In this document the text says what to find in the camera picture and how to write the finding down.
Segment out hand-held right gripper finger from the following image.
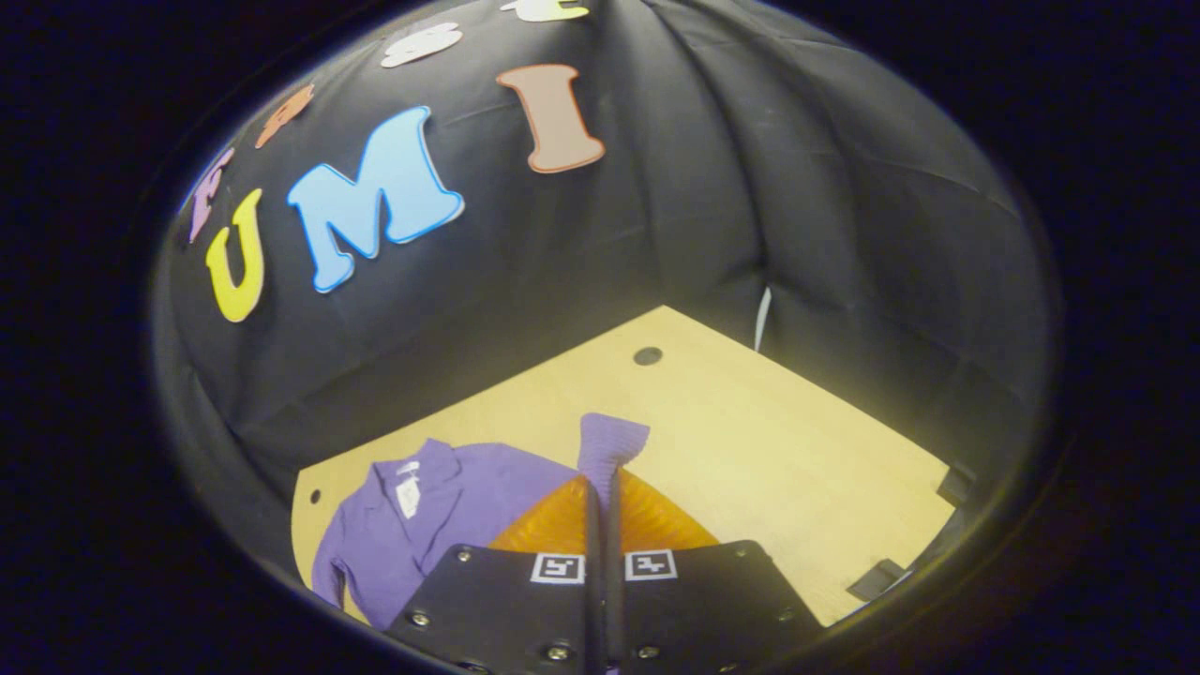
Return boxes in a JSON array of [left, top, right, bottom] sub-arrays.
[[603, 467, 826, 675], [384, 473, 603, 675]]

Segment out purple shirt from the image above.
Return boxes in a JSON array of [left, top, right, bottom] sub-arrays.
[[311, 412, 653, 631]]

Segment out black backdrop cloth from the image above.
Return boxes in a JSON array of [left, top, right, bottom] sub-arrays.
[[155, 0, 1056, 601]]

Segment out black table edge bracket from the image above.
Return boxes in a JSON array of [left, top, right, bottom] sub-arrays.
[[847, 558, 910, 603], [937, 466, 976, 509]]

